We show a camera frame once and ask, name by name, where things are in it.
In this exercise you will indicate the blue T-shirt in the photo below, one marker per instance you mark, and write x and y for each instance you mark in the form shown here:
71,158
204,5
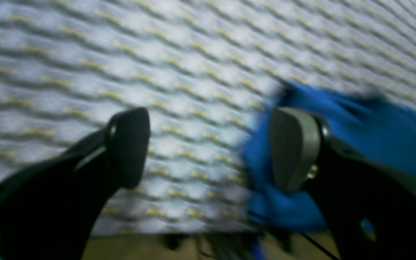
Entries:
368,128

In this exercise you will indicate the fan-patterned table cloth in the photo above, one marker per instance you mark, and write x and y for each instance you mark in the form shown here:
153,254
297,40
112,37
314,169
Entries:
205,70

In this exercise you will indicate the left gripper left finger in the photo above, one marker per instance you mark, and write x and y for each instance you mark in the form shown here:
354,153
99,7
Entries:
126,140

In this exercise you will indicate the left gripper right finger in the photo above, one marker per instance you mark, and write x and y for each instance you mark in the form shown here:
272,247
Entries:
296,138

